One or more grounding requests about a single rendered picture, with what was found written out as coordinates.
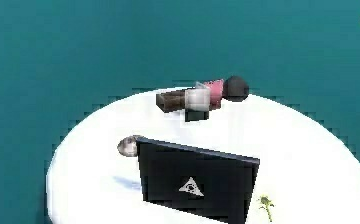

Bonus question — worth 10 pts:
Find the brown rectangular box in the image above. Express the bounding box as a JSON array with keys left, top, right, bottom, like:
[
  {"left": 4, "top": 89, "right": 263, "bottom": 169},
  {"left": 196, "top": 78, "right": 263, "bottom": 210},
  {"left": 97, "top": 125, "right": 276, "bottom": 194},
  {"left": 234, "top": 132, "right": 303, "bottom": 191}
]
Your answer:
[{"left": 155, "top": 89, "right": 189, "bottom": 114}]

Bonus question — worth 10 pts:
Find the pale grey cube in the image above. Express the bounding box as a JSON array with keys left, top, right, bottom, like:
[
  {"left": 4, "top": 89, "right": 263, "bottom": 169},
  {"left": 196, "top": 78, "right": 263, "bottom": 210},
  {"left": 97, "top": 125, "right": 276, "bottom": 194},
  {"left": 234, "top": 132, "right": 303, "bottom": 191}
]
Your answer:
[{"left": 184, "top": 87, "right": 212, "bottom": 113}]

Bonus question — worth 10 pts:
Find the pink box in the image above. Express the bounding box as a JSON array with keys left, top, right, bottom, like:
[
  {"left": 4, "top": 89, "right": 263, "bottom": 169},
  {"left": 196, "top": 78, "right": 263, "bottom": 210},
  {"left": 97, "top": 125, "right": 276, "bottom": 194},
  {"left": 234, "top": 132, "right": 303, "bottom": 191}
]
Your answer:
[{"left": 203, "top": 78, "right": 225, "bottom": 110}]

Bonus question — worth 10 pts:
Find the grey round ball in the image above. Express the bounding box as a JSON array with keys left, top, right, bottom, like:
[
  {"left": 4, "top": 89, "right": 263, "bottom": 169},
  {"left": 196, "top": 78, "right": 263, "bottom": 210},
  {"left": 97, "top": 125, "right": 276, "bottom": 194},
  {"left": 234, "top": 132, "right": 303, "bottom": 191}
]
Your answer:
[{"left": 117, "top": 135, "right": 142, "bottom": 158}]

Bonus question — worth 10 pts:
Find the black laptop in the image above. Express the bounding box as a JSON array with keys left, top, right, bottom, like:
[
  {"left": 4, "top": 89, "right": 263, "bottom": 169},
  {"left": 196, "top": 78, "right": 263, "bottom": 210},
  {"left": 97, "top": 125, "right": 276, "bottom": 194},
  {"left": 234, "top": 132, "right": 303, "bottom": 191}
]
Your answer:
[{"left": 134, "top": 135, "right": 261, "bottom": 224}]

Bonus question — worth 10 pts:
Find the small green sprig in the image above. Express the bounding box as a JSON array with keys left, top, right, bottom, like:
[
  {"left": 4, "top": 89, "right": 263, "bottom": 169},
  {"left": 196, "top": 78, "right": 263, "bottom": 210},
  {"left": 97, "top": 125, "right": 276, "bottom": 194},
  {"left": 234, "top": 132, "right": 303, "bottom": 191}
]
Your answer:
[{"left": 257, "top": 195, "right": 276, "bottom": 223}]

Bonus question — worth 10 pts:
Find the white round table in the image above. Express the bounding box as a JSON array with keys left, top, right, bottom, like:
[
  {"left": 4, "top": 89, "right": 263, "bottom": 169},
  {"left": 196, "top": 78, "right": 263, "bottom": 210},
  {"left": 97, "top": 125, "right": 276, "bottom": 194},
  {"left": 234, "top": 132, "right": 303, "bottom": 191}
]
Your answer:
[{"left": 45, "top": 87, "right": 360, "bottom": 224}]

